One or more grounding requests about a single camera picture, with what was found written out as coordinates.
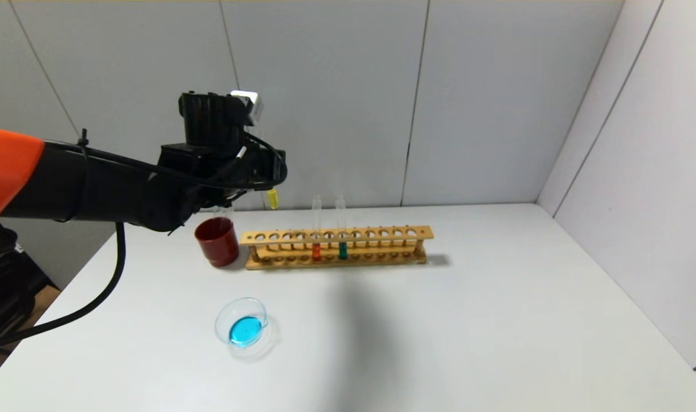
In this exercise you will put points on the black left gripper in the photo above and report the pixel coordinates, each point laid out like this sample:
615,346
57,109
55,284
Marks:
272,167

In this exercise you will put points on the yellow pigment test tube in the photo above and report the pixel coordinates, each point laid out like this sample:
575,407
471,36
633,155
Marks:
273,199

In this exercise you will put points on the black and orange left arm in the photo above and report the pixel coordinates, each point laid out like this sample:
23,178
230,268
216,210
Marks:
84,183

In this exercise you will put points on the empty glass test tube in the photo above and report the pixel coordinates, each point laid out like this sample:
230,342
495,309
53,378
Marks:
231,213
225,213

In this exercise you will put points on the red pigment test tube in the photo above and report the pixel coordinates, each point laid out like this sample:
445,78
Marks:
316,252

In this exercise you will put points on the wooden test tube rack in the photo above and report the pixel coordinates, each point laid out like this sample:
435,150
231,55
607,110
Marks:
336,236

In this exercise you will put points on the green pigment test tube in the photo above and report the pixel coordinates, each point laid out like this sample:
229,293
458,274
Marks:
342,250

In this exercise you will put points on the dark red plastic cup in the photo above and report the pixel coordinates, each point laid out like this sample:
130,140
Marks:
217,246

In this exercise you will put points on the clear glass beaker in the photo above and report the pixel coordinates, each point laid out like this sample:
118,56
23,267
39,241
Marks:
245,329

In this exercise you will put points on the black chair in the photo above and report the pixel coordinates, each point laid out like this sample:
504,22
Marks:
4,297

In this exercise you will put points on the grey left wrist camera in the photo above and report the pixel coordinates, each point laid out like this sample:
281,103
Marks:
250,106

